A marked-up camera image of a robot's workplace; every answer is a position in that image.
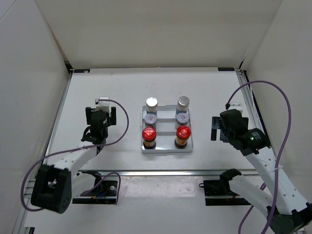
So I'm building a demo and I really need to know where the small silver-lid jar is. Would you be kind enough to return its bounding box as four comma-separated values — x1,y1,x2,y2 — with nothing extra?
144,113,157,129
175,112,189,129

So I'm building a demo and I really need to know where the red-lid sauce jar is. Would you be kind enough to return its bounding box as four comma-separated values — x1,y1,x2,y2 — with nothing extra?
175,125,192,148
142,127,157,149

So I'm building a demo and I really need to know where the tall blue-label bottle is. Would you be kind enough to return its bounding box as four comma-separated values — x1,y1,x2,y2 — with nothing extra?
146,97,158,115
175,96,190,116

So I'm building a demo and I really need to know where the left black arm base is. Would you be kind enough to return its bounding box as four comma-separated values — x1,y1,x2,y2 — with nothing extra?
72,170,121,205

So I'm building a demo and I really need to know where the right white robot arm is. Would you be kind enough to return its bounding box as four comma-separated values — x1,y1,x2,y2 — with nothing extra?
211,109,312,234

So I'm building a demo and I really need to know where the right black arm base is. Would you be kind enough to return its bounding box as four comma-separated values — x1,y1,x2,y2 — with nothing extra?
198,169,250,206

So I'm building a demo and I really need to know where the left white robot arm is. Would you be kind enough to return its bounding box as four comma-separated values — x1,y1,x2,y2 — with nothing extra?
31,107,117,214

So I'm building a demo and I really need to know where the left blue corner label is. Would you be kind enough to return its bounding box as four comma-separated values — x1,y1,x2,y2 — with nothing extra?
73,69,90,73

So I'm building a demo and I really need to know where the blue corner label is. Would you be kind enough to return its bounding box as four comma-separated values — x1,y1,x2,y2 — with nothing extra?
217,67,235,72
73,69,90,73

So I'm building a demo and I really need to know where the white three-compartment tray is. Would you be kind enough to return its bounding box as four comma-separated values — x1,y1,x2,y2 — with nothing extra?
141,105,194,154

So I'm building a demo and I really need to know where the right blue corner label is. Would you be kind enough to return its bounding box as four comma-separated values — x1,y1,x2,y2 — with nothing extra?
217,67,235,72

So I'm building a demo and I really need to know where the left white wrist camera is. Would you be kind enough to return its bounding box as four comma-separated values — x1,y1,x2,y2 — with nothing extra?
95,97,109,112

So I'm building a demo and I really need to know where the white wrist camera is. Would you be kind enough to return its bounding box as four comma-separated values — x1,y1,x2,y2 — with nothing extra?
225,102,243,114
95,97,109,112

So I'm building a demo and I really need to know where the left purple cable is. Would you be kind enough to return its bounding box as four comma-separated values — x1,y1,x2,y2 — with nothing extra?
20,98,130,212

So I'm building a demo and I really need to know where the purple cable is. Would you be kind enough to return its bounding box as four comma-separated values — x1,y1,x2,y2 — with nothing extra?
224,81,292,234
20,98,130,212

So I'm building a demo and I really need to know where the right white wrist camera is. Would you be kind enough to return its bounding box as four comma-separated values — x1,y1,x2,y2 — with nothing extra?
225,102,243,114

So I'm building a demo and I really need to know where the aluminium left rail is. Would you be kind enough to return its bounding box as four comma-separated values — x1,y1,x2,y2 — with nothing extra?
32,72,72,165

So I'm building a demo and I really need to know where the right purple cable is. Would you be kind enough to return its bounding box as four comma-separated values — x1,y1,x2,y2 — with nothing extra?
224,81,292,234

